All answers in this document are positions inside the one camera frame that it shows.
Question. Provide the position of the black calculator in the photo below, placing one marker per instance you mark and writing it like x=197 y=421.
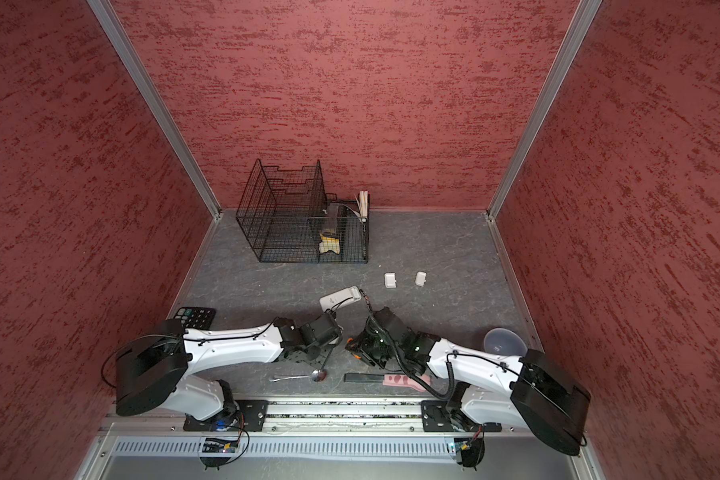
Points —
x=200 y=318

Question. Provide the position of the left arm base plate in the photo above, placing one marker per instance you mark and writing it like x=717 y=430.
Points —
x=241 y=416

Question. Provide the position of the black wire basket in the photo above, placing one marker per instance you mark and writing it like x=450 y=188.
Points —
x=281 y=213

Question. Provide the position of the pink cat paw spatula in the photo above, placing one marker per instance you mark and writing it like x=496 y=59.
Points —
x=390 y=380

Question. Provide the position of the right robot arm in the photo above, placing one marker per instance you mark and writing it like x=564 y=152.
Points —
x=528 y=391

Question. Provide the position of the wooden sticks in basket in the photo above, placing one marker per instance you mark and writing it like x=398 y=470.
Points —
x=363 y=205

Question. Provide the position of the yellow black brush in basket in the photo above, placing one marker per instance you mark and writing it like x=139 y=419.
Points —
x=329 y=233

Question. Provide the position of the white battery cover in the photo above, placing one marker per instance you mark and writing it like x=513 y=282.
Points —
x=390 y=280
x=420 y=279

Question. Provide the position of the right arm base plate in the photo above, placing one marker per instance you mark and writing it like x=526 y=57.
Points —
x=447 y=416

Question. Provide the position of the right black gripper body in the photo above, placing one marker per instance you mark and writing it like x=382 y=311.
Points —
x=375 y=351

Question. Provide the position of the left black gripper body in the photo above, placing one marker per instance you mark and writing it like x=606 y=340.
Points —
x=313 y=351

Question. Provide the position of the metal spoon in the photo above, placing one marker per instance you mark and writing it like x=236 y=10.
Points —
x=317 y=375

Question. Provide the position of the orange black screwdriver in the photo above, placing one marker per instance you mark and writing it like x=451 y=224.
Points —
x=355 y=347

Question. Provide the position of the grey white remote control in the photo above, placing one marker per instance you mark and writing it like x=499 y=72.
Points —
x=341 y=298

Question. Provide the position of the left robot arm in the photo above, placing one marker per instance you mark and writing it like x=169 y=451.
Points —
x=162 y=370

